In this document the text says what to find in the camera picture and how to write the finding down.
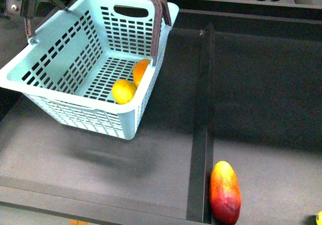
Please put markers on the red yellow mango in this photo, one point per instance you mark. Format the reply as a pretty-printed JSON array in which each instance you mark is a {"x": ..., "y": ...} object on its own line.
[{"x": 225, "y": 196}]

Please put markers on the light blue plastic basket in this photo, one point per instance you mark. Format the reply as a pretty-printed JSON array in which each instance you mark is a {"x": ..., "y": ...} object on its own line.
[{"x": 69, "y": 67}]

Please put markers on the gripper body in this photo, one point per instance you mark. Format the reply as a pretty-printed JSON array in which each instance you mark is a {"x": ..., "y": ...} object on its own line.
[{"x": 17, "y": 1}]

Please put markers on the black shelf divider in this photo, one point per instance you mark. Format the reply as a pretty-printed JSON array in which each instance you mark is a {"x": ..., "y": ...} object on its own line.
[{"x": 198, "y": 208}]

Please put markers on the yellow lemon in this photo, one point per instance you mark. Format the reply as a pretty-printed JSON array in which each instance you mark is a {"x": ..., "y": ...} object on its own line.
[{"x": 123, "y": 91}]

